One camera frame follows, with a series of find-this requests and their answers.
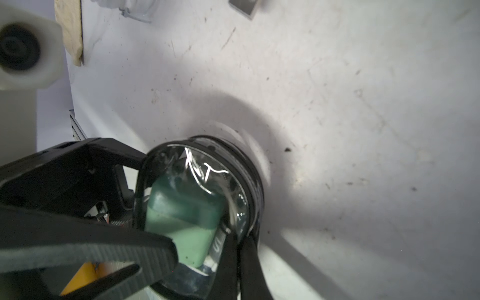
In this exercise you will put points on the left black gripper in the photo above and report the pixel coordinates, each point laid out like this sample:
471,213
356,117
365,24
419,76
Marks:
70,178

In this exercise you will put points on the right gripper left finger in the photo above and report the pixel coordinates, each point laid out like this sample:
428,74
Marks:
32,240

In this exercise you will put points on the green charger plug front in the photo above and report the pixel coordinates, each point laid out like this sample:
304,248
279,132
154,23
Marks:
181,210

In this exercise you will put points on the beige leather glove table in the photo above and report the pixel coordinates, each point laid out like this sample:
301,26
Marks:
68,14

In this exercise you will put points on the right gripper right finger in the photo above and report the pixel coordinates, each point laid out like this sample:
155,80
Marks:
239,275

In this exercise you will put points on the clear round case left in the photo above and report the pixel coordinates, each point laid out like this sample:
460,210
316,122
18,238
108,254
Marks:
139,10

